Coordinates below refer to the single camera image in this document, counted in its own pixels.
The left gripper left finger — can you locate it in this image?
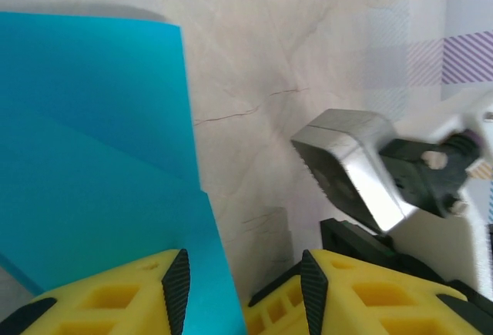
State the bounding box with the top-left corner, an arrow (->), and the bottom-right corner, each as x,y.
7,249 -> 192,335

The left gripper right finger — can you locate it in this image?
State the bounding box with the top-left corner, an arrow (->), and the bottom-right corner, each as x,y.
246,249 -> 482,335

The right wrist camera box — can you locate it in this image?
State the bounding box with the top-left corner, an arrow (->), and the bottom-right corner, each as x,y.
290,108 -> 409,236

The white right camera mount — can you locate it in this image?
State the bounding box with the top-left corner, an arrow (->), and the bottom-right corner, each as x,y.
391,88 -> 493,293

